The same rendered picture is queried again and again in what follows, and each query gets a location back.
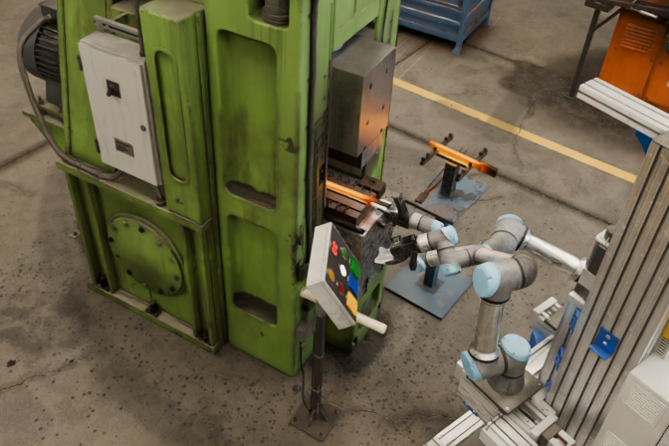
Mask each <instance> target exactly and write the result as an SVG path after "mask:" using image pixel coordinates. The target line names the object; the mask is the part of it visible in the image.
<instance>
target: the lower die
mask: <svg viewBox="0 0 669 446"><path fill-rule="evenodd" d="M327 181H329V182H332V183H335V184H337V185H340V186H343V187H345V188H348V189H351V190H353V191H356V192H359V193H361V194H364V195H366V196H369V197H370V196H371V195H373V196H374V197H373V198H375V196H376V193H373V192H371V191H370V193H369V191H368V190H366V189H363V188H362V190H361V187H358V186H353V184H350V183H348V182H347V183H345V181H343V180H340V179H339V180H337V178H335V177H332V176H331V177H330V176H329V175H327ZM330 200H331V201H332V204H331V203H329V214H330V215H331V216H335V207H336V205H337V204H338V203H340V206H337V209H336V217H337V218H339V219H341V220H343V211H344V208H345V207H346V206H348V210H347V208H346V209H345V216H344V220H345V221H346V222H348V223H351V224H353V225H356V226H358V225H359V224H360V222H361V221H362V220H363V219H364V218H365V216H366V215H367V214H368V213H369V211H370V210H371V209H372V208H373V206H371V205H370V206H367V202H364V201H362V200H359V199H357V198H354V197H352V196H349V195H347V194H344V193H342V192H339V191H337V190H334V189H332V188H329V187H327V195H326V208H324V212H325V213H327V210H328V202H329V201H330ZM363 217H364V218H363Z"/></svg>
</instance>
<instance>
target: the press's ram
mask: <svg viewBox="0 0 669 446"><path fill-rule="evenodd" d="M395 53H396V47H394V46H391V45H388V44H384V43H381V42H378V41H374V40H371V39H368V38H365V37H361V36H358V35H355V34H354V35H353V36H352V37H350V38H349V39H348V40H347V41H345V42H344V43H343V44H342V47H341V48H340V49H339V50H337V51H334V52H332V57H331V60H333V72H332V92H331V113H330V133H329V147H330V148H333V149H335V150H338V151H341V152H343V153H346V154H349V155H351V156H354V157H358V156H359V155H360V154H361V153H362V152H363V149H364V148H367V147H368V146H369V145H370V144H371V142H372V141H373V140H374V139H375V138H376V137H377V136H378V135H379V134H380V132H381V131H383V130H384V129H385V128H386V127H387V124H388V115H389V106H390V97H391V89H392V80H393V71H394V62H395Z"/></svg>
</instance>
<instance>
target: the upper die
mask: <svg viewBox="0 0 669 446"><path fill-rule="evenodd" d="M381 141H382V131H381V132H380V134H379V135H378V136H377V137H376V138H375V139H374V140H373V141H372V142H371V144H370V145H369V146H368V147H367V148H364V149H363V152H362V153H361V154H360V155H359V156H358V157H354V156H351V155H349V154H346V153H343V152H341V151H338V150H335V149H333V148H330V147H329V154H328V157H330V158H332V159H335V160H338V161H340V162H343V163H346V164H348V165H351V166H353V167H356V168H359V169H362V168H363V167H364V166H365V165H366V164H367V163H368V161H369V160H370V159H371V158H372V157H373V156H374V155H375V154H376V153H377V152H378V150H379V149H380V148H381Z"/></svg>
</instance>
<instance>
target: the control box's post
mask: <svg viewBox="0 0 669 446"><path fill-rule="evenodd" d="M326 314H327V313H326V312H325V310H324V309H323V308H322V306H321V305H320V304H319V302H318V301H316V332H315V355H316V356H315V355H314V379H313V389H314V390H316V391H320V389H321V388H322V385H323V367H324V356H323V357H322V358H319V357H321V356H322V355H323V353H324V349H325V332H326ZM317 356H318V357H317ZM321 402H322V391H320V392H319V393H317V392H315V391H313V402H312V412H313V409H314V410H315V411H316V419H318V416H319V409H320V408H321Z"/></svg>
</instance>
